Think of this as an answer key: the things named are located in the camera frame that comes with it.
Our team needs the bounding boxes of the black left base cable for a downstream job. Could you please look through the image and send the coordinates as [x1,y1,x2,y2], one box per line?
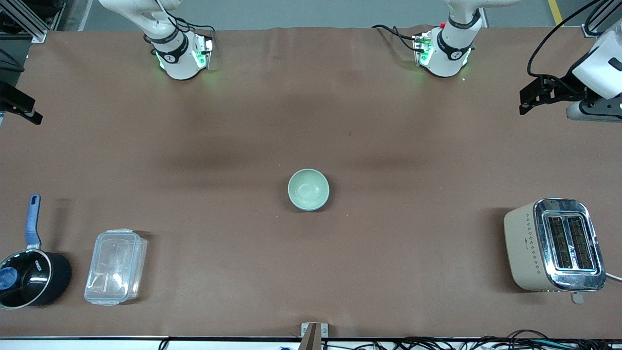
[371,24,424,52]

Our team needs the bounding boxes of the green bowl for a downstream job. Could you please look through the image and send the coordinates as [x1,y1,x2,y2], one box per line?
[287,168,330,211]

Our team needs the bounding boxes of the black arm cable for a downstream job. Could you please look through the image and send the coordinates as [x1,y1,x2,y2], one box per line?
[527,0,622,78]
[0,48,25,73]

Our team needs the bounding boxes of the aluminium frame profile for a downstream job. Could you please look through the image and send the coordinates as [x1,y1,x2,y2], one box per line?
[0,0,67,43]

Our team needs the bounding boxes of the brown table cover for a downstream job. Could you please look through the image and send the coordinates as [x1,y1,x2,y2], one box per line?
[0,25,622,339]

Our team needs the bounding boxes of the blue bowl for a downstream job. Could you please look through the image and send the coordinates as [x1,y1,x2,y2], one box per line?
[292,192,331,212]

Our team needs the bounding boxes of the clear plastic food container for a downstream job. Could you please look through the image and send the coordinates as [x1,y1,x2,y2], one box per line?
[84,228,148,307]

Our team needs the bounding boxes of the black floor cable bundle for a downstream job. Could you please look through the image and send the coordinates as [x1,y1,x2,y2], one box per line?
[389,330,622,350]

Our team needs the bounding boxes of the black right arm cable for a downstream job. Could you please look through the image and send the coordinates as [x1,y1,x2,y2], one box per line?
[0,48,25,73]

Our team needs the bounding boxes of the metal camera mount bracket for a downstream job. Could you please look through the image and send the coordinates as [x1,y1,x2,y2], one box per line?
[301,323,329,350]

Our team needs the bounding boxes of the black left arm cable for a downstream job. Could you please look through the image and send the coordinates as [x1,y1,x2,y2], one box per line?
[527,0,622,78]

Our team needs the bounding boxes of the glass lid with blue knob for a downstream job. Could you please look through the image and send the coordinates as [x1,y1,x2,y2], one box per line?
[0,250,52,308]

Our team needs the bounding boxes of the beige and chrome toaster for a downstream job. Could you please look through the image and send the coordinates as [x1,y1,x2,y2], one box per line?
[503,197,607,305]

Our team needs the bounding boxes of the black saucepan with blue handle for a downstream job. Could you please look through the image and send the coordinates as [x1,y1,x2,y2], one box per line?
[0,194,72,310]

